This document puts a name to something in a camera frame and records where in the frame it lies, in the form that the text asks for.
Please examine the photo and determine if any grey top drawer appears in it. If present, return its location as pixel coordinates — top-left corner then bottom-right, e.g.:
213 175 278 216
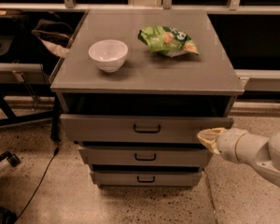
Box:
61 114 233 144

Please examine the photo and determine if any grey drawer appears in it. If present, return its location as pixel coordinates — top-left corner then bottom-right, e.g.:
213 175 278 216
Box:
61 114 233 144
90 171 202 187
78 146 212 167

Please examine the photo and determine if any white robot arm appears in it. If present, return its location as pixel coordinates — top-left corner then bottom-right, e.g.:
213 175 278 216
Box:
197 128 280 188

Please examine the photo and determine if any grey drawer cabinet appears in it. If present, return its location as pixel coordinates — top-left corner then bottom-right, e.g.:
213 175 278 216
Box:
51 9 244 173

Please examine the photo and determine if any grey bottom drawer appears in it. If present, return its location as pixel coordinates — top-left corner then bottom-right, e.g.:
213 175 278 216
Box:
90 171 202 187

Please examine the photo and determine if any grey middle drawer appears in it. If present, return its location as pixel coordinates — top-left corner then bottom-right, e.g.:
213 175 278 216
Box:
78 146 212 167

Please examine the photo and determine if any green chip bag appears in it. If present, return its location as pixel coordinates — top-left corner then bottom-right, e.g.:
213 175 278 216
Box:
138 26 200 57

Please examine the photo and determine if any white ceramic bowl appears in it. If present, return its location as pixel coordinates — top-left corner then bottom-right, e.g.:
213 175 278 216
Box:
88 39 129 73

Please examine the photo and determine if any grey side shelf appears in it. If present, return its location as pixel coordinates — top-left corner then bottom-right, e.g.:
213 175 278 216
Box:
0 63 49 84

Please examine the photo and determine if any black office chair base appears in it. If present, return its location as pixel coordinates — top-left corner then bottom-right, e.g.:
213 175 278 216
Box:
0 149 21 224

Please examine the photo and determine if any black floor cable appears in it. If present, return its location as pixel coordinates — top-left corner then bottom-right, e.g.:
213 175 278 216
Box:
12 142 62 224

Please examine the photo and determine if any dark bag with strap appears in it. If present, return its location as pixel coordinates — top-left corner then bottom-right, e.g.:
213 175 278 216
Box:
32 19 74 58

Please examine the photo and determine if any black desk frame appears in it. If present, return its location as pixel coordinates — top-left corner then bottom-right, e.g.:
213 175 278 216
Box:
0 82 60 141

